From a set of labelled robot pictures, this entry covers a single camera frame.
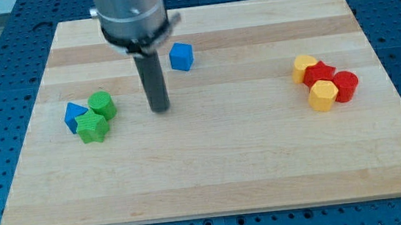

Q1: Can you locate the blue triangular block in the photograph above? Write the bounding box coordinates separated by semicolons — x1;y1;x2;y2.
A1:
64;102;88;135

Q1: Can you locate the yellow heart block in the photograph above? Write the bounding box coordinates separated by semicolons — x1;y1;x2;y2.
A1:
292;54;318;84

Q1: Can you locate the yellow hexagon block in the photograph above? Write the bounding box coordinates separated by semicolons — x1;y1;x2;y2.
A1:
308;80;339;112

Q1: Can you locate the red star block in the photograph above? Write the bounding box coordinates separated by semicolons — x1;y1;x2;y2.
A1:
303;61;336;88

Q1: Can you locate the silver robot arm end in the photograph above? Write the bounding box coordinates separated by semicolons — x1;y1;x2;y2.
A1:
93;0;181;57

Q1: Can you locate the red cylinder block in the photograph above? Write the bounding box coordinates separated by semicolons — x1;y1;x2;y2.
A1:
333;71;359;103

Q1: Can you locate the green cylinder block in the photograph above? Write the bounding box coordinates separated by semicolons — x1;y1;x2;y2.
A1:
87;91;117;120

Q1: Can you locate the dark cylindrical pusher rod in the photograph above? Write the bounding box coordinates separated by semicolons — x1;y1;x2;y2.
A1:
134;52;170;113

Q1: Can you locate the green star block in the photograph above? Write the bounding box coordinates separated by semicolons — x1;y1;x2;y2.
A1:
76;113;110;143

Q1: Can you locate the blue cube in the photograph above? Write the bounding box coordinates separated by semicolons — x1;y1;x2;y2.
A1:
169;43;194;71

